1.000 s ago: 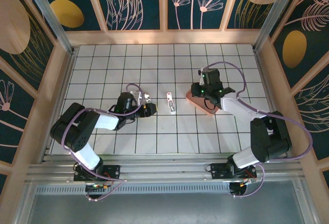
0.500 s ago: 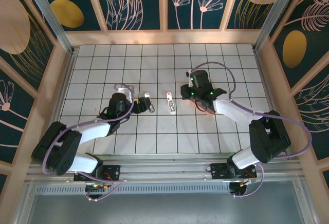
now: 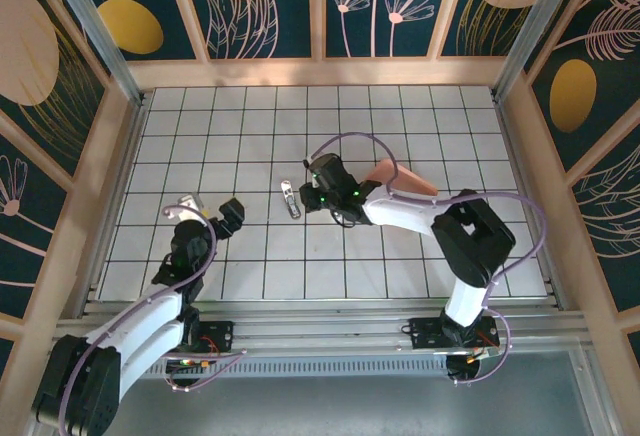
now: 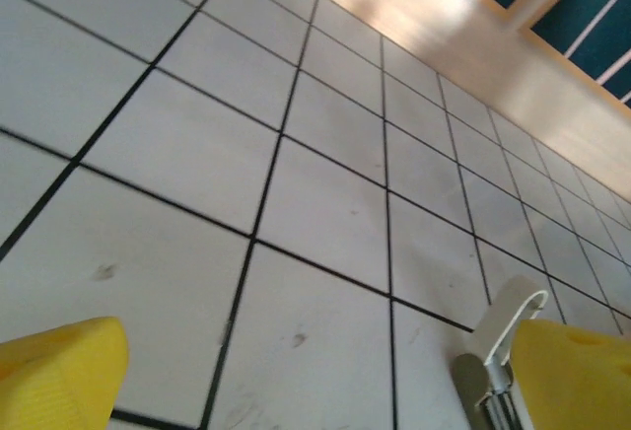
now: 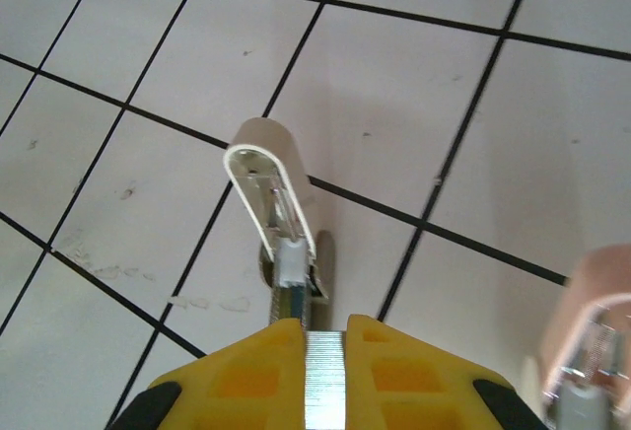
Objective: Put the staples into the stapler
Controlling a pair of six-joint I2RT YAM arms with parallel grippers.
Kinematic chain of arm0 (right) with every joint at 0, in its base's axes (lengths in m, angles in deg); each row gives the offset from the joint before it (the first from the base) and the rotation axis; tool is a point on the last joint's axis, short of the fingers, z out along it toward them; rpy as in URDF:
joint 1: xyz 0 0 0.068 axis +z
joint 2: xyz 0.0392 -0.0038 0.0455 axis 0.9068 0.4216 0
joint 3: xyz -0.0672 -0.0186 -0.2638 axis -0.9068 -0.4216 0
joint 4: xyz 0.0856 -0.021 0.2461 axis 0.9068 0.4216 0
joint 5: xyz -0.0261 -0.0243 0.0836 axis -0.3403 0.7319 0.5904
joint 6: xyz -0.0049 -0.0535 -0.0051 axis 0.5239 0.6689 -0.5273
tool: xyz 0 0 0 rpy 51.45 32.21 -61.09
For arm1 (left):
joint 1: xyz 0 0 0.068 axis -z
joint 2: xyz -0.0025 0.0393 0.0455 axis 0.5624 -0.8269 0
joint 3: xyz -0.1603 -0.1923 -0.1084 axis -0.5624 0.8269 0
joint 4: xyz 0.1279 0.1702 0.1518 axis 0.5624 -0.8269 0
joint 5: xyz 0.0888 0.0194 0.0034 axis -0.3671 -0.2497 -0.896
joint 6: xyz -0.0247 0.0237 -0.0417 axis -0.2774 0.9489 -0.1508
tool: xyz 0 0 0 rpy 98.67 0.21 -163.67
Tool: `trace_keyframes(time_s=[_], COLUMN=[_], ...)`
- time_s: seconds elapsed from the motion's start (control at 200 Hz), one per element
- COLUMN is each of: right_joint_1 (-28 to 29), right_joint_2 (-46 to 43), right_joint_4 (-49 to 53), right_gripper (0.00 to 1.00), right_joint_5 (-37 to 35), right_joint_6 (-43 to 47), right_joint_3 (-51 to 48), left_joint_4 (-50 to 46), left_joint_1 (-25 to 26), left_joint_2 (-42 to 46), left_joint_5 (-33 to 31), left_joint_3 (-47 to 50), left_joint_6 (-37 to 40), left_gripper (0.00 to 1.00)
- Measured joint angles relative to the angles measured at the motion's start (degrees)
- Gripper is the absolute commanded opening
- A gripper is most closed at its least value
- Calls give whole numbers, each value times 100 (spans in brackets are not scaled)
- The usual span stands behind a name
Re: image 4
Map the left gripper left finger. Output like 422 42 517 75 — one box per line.
0 316 130 430

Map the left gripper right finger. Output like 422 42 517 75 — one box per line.
510 320 631 430

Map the small white stapler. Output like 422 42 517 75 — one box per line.
453 275 550 430

